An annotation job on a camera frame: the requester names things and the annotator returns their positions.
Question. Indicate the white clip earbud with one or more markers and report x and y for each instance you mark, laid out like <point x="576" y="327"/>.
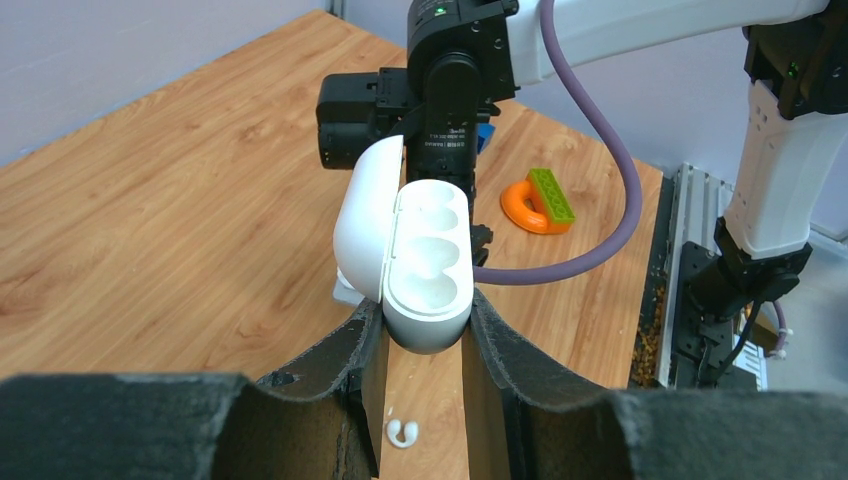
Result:
<point x="402" y="435"/>

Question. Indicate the orange ring toy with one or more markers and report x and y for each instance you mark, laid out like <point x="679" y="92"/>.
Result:
<point x="525" y="211"/>

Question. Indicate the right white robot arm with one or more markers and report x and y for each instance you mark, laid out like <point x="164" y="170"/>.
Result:
<point x="685" y="102"/>

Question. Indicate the blue object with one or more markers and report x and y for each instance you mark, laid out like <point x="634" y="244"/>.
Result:
<point x="485" y="133"/>

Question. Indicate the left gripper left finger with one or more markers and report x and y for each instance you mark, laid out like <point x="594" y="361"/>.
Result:
<point x="316" y="417"/>

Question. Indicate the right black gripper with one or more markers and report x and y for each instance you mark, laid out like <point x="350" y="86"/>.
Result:
<point x="481" y="237"/>

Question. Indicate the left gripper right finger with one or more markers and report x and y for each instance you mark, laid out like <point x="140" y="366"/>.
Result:
<point x="529" y="417"/>

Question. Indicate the white oval earbud case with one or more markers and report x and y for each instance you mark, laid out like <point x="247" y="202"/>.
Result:
<point x="407" y="248"/>

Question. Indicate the green building block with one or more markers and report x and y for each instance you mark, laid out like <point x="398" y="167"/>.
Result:
<point x="554" y="205"/>

